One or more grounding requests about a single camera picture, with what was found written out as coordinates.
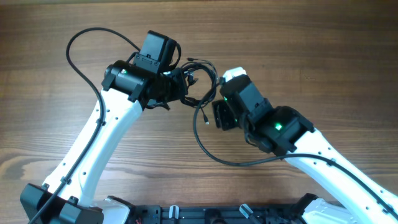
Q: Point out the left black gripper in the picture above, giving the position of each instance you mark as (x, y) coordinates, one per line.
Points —
(181, 89)

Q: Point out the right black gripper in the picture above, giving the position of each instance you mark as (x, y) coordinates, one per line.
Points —
(224, 114)

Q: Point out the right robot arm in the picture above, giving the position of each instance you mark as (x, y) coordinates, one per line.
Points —
(285, 133)

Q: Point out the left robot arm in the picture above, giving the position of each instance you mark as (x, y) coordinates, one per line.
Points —
(149, 78)

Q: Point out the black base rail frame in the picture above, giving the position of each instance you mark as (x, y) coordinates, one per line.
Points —
(155, 214)

